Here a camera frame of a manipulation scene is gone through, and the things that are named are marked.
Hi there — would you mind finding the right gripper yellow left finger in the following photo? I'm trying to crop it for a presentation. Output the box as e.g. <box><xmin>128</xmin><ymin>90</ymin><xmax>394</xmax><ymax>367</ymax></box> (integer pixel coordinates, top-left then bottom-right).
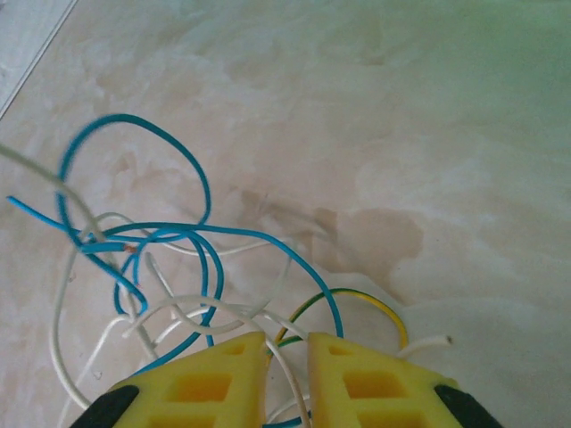
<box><xmin>69</xmin><ymin>330</ymin><xmax>269</xmax><ymax>428</ymax></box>

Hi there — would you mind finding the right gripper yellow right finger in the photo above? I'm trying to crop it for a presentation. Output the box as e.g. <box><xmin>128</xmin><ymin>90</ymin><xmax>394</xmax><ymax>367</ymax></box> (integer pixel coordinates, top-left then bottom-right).
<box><xmin>307</xmin><ymin>330</ymin><xmax>505</xmax><ymax>428</ymax></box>

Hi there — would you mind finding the white wire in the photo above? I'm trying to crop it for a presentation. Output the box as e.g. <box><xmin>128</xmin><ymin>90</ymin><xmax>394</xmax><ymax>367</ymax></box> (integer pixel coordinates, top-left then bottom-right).
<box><xmin>122</xmin><ymin>294</ymin><xmax>312</xmax><ymax>428</ymax></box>
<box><xmin>395</xmin><ymin>334</ymin><xmax>454</xmax><ymax>358</ymax></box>
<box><xmin>51</xmin><ymin>212</ymin><xmax>135</xmax><ymax>428</ymax></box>
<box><xmin>0</xmin><ymin>144</ymin><xmax>157</xmax><ymax>358</ymax></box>

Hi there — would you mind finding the yellow green wire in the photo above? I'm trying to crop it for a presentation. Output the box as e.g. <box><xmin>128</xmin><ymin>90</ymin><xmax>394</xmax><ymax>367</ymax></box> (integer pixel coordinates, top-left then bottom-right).
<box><xmin>266</xmin><ymin>288</ymin><xmax>410</xmax><ymax>358</ymax></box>

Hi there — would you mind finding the blue wire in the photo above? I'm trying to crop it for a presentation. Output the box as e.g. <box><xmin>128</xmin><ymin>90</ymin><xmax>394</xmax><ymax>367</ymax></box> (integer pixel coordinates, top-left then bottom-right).
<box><xmin>6</xmin><ymin>194</ymin><xmax>151</xmax><ymax>318</ymax></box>
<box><xmin>55</xmin><ymin>113</ymin><xmax>345</xmax><ymax>375</ymax></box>

